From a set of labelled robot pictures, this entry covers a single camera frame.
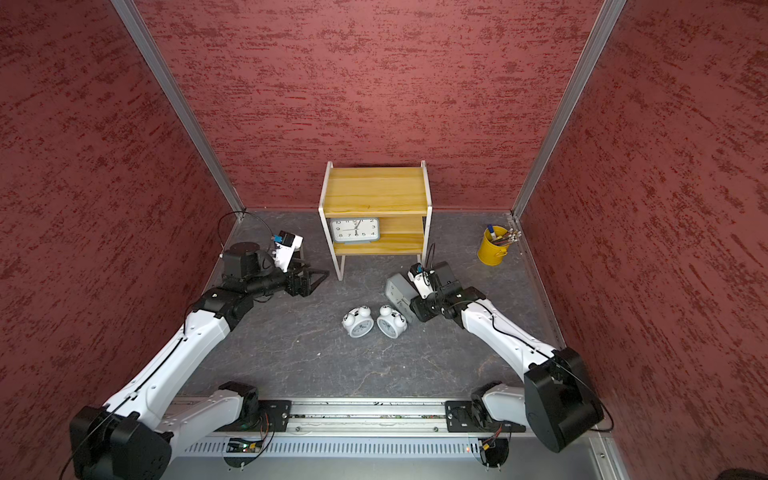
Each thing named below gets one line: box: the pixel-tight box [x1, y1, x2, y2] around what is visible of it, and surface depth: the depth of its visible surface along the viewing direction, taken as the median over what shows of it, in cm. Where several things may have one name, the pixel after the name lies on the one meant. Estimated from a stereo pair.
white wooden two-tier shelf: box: [318, 160, 433, 281], surface depth 82 cm
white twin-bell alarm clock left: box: [341, 305, 374, 338], surface depth 85 cm
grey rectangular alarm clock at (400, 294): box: [385, 273, 419, 322], surface depth 92 cm
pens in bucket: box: [487, 224, 522, 245], surface depth 94 cm
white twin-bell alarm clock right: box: [376, 305, 407, 339], surface depth 85 cm
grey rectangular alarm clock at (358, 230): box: [330, 217, 380, 244], surface depth 89 cm
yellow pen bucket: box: [477, 224, 519, 267], surface depth 100 cm
